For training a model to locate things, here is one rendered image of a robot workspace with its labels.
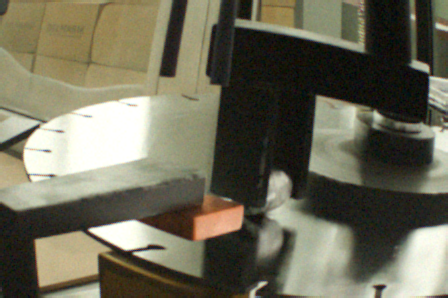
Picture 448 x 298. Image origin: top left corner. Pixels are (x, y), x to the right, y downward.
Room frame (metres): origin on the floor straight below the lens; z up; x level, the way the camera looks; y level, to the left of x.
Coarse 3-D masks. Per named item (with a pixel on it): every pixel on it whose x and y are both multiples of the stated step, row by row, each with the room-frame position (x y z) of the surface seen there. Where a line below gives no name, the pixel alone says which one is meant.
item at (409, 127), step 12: (432, 84) 0.46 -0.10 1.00; (444, 84) 0.47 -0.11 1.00; (432, 96) 0.42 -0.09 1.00; (444, 96) 0.42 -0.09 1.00; (432, 108) 0.43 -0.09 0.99; (444, 108) 0.41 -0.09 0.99; (384, 120) 0.44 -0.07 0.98; (396, 120) 0.44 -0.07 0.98; (408, 120) 0.44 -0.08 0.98; (420, 120) 0.44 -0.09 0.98; (408, 132) 0.44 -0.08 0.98
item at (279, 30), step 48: (384, 0) 0.37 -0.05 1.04; (240, 48) 0.38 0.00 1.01; (288, 48) 0.37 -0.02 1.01; (336, 48) 0.37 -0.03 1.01; (384, 48) 0.37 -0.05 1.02; (240, 96) 0.38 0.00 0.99; (288, 96) 0.39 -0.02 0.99; (336, 96) 0.37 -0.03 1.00; (384, 96) 0.37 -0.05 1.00; (240, 144) 0.38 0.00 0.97; (288, 144) 0.39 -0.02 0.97; (240, 192) 0.38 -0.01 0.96
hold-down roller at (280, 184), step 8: (272, 160) 0.39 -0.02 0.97; (280, 160) 0.39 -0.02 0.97; (272, 168) 0.38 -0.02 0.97; (280, 168) 0.38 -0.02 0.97; (288, 168) 0.39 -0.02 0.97; (272, 176) 0.38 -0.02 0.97; (280, 176) 0.38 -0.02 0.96; (288, 176) 0.39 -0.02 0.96; (272, 184) 0.38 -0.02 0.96; (280, 184) 0.38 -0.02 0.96; (288, 184) 0.38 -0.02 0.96; (272, 192) 0.38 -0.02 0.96; (280, 192) 0.38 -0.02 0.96; (288, 192) 0.38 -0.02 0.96; (232, 200) 0.39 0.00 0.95; (272, 200) 0.38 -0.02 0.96; (280, 200) 0.38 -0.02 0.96; (248, 208) 0.38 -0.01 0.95; (256, 208) 0.38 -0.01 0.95; (264, 208) 0.38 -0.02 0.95; (272, 208) 0.38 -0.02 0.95
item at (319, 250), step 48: (192, 96) 0.58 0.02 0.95; (48, 144) 0.45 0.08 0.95; (96, 144) 0.46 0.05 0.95; (144, 144) 0.47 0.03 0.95; (192, 144) 0.48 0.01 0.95; (96, 240) 0.33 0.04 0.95; (144, 240) 0.34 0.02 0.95; (240, 240) 0.35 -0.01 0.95; (288, 240) 0.36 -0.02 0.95; (336, 240) 0.36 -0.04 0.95; (384, 240) 0.36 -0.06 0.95; (432, 240) 0.36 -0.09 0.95; (240, 288) 0.30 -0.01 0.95; (288, 288) 0.30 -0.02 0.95; (336, 288) 0.30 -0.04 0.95; (384, 288) 0.31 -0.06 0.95; (432, 288) 0.30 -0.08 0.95
